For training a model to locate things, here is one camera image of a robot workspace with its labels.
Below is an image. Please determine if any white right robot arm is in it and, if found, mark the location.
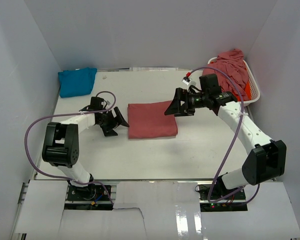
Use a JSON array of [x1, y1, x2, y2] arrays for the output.
[[164, 74, 287, 200]]

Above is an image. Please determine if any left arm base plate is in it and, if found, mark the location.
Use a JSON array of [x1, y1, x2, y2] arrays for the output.
[[64, 185, 113, 211]]

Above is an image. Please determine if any folded blue t-shirt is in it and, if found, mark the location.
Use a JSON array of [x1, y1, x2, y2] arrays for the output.
[[58, 67, 98, 98]]

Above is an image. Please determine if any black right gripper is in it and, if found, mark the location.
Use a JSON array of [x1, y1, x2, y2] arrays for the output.
[[164, 88, 208, 117]]

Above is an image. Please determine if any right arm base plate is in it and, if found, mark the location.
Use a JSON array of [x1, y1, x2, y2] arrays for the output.
[[194, 184, 248, 213]]

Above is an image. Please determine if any pink t-shirt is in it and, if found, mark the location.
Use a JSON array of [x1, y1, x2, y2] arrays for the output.
[[202, 48, 249, 101], [127, 101, 178, 140]]

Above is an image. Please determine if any white plastic laundry basket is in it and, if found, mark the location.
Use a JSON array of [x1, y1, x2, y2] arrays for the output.
[[206, 56, 261, 103]]

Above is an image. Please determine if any pink t-shirt in basket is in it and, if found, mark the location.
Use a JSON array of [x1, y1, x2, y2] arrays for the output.
[[202, 48, 249, 101]]

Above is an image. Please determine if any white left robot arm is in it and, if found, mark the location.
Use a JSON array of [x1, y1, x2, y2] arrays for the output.
[[42, 96, 129, 200]]

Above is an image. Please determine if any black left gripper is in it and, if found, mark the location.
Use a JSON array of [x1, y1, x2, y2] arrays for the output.
[[97, 106, 128, 137]]

